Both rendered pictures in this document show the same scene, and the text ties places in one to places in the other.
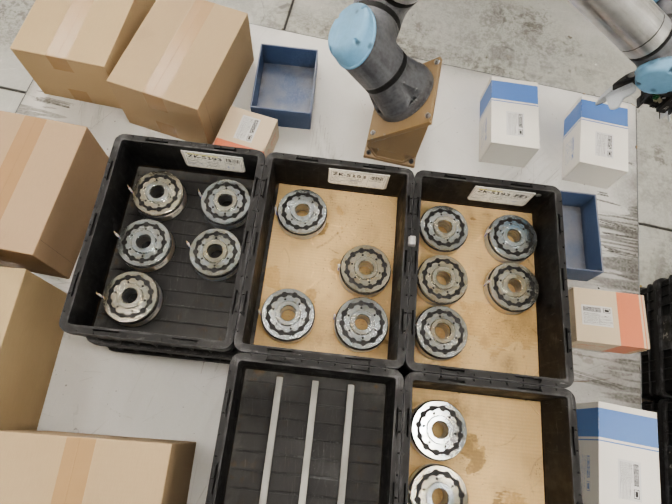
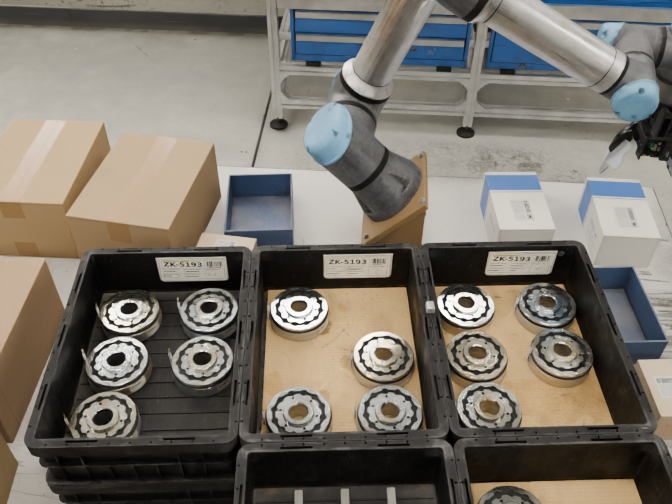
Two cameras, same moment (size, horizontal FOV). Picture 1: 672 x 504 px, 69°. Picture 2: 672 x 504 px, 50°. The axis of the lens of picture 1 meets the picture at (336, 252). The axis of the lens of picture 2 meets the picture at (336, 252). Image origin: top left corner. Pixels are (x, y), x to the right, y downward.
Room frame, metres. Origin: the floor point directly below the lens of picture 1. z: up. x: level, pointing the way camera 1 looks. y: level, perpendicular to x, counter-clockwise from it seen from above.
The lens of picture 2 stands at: (-0.41, 0.00, 1.81)
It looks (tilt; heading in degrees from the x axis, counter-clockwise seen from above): 44 degrees down; 2
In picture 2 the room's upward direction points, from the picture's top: 1 degrees clockwise
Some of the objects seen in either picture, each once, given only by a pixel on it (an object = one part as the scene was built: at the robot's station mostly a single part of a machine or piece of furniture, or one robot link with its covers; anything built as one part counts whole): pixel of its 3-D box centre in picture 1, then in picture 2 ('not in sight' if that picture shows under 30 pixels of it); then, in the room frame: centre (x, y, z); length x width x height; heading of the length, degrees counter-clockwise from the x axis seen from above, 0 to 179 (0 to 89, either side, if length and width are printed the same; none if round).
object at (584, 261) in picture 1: (561, 234); (608, 314); (0.54, -0.52, 0.74); 0.20 x 0.15 x 0.07; 4
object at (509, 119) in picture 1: (508, 122); (515, 214); (0.83, -0.38, 0.75); 0.20 x 0.12 x 0.09; 3
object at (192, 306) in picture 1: (177, 245); (157, 358); (0.30, 0.31, 0.87); 0.40 x 0.30 x 0.11; 4
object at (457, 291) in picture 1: (442, 278); (476, 355); (0.33, -0.22, 0.86); 0.10 x 0.10 x 0.01
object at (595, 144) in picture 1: (594, 142); (616, 221); (0.81, -0.60, 0.75); 0.20 x 0.12 x 0.09; 178
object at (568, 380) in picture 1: (487, 272); (524, 330); (0.34, -0.29, 0.92); 0.40 x 0.30 x 0.02; 4
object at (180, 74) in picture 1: (187, 69); (150, 205); (0.79, 0.44, 0.78); 0.30 x 0.22 x 0.16; 171
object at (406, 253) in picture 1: (330, 254); (339, 334); (0.32, 0.01, 0.92); 0.40 x 0.30 x 0.02; 4
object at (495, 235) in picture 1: (513, 236); (547, 304); (0.45, -0.36, 0.86); 0.10 x 0.10 x 0.01
